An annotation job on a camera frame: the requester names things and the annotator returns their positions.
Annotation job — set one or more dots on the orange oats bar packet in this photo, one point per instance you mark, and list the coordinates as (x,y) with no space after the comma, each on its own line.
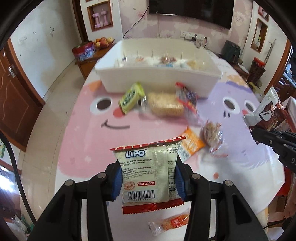
(190,145)

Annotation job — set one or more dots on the pink dumbbell right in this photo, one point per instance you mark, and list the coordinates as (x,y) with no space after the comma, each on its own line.
(105,20)

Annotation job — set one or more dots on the brown wooden door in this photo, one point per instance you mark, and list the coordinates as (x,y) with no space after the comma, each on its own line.
(20,102)

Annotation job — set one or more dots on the dark air fryer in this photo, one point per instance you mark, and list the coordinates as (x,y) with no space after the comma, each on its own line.
(230,52)

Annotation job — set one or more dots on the Lipo cream biscuit packet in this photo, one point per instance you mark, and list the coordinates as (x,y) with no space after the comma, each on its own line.
(148,174)

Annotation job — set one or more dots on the white plastic storage bin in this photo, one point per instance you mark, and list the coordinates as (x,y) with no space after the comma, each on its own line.
(136,60)

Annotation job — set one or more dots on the rice crispy bar packet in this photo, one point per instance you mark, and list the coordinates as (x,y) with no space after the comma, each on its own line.
(162,104)

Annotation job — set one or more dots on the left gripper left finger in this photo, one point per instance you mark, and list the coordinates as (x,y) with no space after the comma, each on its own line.
(62,218)

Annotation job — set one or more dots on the wooden tv cabinet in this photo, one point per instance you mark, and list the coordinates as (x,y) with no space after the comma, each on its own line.
(86,66)

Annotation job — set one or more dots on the black wall television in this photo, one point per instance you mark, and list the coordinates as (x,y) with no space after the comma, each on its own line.
(219,12)

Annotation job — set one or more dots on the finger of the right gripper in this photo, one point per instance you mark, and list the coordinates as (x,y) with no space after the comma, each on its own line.
(273,138)

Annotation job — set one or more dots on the red dark date packet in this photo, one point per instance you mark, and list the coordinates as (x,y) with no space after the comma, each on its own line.
(188,99)

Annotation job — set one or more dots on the small orange snack packet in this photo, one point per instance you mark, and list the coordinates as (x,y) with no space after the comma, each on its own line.
(173,222)

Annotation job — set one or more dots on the green pineapple cake packet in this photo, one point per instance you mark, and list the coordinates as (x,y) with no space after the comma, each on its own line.
(131,97)

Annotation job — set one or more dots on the fruit bowl with apples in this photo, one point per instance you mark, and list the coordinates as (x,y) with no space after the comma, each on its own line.
(102,43)

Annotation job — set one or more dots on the dark brown snack packet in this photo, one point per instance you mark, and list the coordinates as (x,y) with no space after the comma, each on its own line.
(269,114)

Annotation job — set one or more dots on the pink dumbbell left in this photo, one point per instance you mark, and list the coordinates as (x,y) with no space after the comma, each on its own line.
(96,17)

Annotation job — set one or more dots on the pink dumbbell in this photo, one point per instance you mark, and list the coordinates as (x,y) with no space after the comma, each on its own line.
(105,20)
(96,17)

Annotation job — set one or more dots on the red blue round tin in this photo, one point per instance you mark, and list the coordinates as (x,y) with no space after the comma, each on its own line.
(84,51)

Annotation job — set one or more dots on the puffed rice cake packet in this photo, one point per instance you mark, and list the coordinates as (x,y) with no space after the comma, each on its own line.
(196,64)

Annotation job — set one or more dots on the nut cluster packet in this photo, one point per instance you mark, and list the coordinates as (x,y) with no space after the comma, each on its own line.
(166,61)
(212,135)

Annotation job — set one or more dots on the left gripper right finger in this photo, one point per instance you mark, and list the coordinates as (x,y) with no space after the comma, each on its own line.
(218,210)

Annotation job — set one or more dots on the white power strip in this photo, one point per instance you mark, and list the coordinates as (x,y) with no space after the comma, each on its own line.
(190,35)

